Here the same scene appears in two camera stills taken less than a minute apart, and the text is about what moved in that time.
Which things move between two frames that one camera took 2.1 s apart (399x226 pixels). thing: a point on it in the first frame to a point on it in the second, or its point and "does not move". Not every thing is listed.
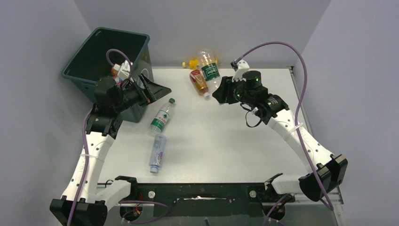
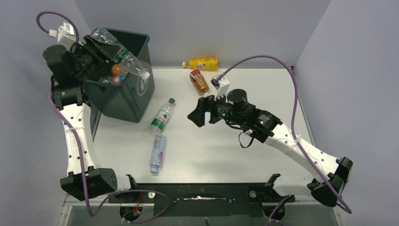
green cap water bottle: (161, 117) does not move
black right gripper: (223, 94) to (205, 104)
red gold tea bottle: (200, 83) does not move
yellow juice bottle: (194, 64) does not move
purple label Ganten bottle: (157, 153) does not move
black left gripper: (156, 91) to (104, 53)
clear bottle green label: (211, 69) to (125, 58)
